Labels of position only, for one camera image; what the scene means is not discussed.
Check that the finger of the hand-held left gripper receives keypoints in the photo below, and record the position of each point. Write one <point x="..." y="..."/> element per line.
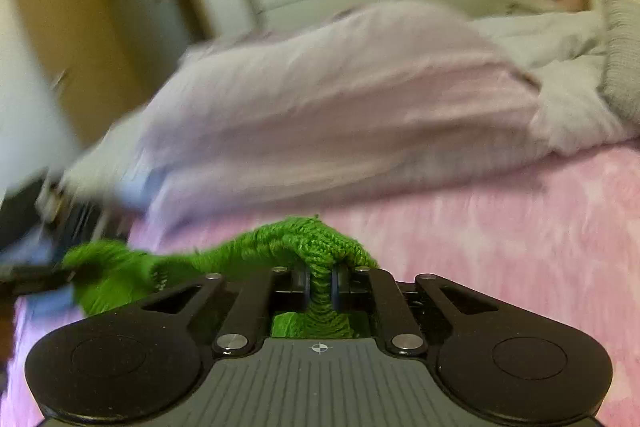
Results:
<point x="35" y="278"/>

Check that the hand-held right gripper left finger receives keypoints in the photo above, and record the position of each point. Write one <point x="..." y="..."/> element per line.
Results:
<point x="299" y="283"/>

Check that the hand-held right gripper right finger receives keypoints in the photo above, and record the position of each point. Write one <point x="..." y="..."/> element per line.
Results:
<point x="338" y="283"/>

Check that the green knitted sweater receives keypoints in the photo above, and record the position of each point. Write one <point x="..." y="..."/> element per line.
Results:
<point x="320" y="243"/>

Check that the row of hanging clothes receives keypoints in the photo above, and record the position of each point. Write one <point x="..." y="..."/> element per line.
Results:
<point x="75" y="212"/>

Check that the pink floral blanket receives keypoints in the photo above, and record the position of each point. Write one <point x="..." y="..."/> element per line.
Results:
<point x="500" y="232"/>

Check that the lilac duvet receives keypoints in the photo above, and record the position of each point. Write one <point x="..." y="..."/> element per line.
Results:
<point x="320" y="107"/>

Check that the wooden door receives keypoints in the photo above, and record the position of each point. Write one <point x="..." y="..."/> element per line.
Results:
<point x="65" y="32"/>

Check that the light grey fluffy blanket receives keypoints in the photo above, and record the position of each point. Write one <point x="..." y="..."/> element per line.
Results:
<point x="560" y="52"/>

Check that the grey knitted pillow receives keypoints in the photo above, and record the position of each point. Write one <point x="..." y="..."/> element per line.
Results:
<point x="622" y="57"/>

